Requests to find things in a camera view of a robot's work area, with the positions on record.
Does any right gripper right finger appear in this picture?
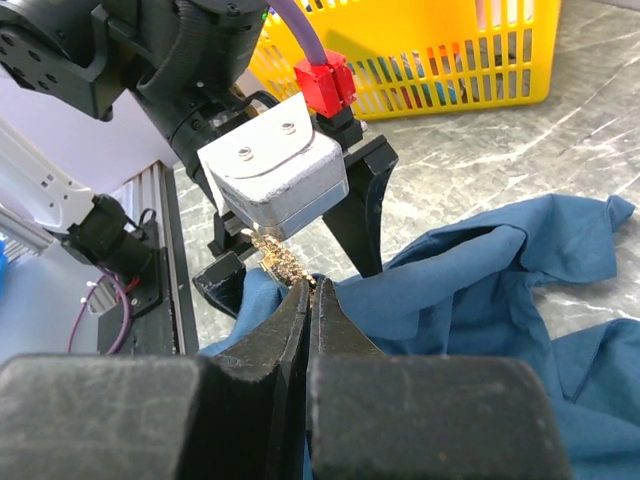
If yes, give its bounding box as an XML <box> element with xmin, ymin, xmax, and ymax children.
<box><xmin>307</xmin><ymin>279</ymin><xmax>573</xmax><ymax>479</ymax></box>

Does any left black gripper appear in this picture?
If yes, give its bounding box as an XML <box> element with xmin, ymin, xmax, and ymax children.
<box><xmin>101</xmin><ymin>1</ymin><xmax>268</xmax><ymax>198</ymax></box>

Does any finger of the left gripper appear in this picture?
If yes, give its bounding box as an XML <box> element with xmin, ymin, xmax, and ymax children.
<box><xmin>192</xmin><ymin>251</ymin><xmax>246</xmax><ymax>319</ymax></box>
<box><xmin>323</xmin><ymin>135</ymin><xmax>398</xmax><ymax>278</ymax></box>

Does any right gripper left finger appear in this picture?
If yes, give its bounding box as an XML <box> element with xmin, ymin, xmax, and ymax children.
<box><xmin>1</xmin><ymin>281</ymin><xmax>310</xmax><ymax>479</ymax></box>

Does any gold flower brooch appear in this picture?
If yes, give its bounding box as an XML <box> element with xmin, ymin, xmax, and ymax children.
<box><xmin>241</xmin><ymin>228</ymin><xmax>316</xmax><ymax>289</ymax></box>

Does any dark blue t-shirt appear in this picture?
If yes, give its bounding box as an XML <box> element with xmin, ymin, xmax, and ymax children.
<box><xmin>197</xmin><ymin>193</ymin><xmax>640</xmax><ymax>480</ymax></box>

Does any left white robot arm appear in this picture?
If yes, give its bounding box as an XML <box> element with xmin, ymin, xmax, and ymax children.
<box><xmin>1</xmin><ymin>1</ymin><xmax>397</xmax><ymax>315</ymax></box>

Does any yellow plastic shopping basket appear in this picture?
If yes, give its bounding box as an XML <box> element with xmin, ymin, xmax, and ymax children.
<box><xmin>247</xmin><ymin>0</ymin><xmax>561</xmax><ymax>122</ymax></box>

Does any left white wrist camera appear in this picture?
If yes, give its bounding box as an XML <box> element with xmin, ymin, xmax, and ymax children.
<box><xmin>198</xmin><ymin>93</ymin><xmax>349</xmax><ymax>240</ymax></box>

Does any aluminium extrusion rail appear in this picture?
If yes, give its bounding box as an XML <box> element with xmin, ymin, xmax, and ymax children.
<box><xmin>1</xmin><ymin>168</ymin><xmax>153</xmax><ymax>296</ymax></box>

